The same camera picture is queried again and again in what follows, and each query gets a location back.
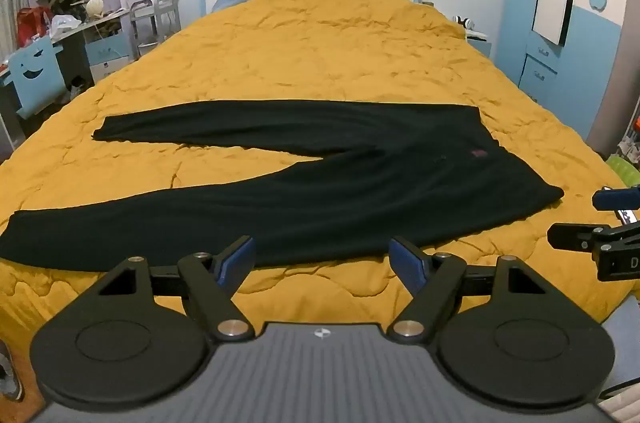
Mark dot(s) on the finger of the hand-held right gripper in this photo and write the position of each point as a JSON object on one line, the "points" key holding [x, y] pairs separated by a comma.
{"points": [[612, 198], [570, 236]]}

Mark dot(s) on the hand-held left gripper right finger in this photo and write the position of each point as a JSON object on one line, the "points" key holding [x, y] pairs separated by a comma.
{"points": [[405, 255]]}

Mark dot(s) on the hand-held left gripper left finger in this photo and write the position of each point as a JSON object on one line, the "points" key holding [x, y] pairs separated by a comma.
{"points": [[239, 255]]}

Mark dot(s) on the black pants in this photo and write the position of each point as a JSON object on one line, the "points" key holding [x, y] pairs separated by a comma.
{"points": [[350, 183]]}

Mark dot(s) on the green object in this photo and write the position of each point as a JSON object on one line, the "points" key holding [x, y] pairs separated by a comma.
{"points": [[627, 170]]}

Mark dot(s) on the blue and white wardrobe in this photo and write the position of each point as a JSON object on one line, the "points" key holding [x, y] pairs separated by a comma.
{"points": [[605, 68]]}

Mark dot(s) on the white and blue nightstand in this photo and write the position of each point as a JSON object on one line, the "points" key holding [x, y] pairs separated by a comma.
{"points": [[481, 45]]}

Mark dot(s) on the yellow quilted blanket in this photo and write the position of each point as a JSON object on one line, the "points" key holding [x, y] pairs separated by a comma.
{"points": [[320, 53]]}

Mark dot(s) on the white headphones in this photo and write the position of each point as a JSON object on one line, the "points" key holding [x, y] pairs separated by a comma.
{"points": [[464, 22]]}

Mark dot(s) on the white and blue desk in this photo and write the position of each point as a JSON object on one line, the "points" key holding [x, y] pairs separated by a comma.
{"points": [[107, 48]]}

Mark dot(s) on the grey metal cart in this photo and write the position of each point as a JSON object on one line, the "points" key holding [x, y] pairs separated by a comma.
{"points": [[162, 20]]}

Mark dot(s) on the grey shoe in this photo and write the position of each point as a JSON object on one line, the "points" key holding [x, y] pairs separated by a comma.
{"points": [[9, 375]]}

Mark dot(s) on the blue smiley face chair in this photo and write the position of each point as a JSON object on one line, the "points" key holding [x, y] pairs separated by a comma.
{"points": [[35, 73]]}

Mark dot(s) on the cream yarn ball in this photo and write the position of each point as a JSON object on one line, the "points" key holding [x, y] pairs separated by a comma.
{"points": [[95, 8]]}

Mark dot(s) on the white plastic bag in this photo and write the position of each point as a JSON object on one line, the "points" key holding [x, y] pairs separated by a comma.
{"points": [[65, 24]]}

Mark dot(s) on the red bag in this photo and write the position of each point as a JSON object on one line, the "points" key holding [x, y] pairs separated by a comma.
{"points": [[31, 25]]}

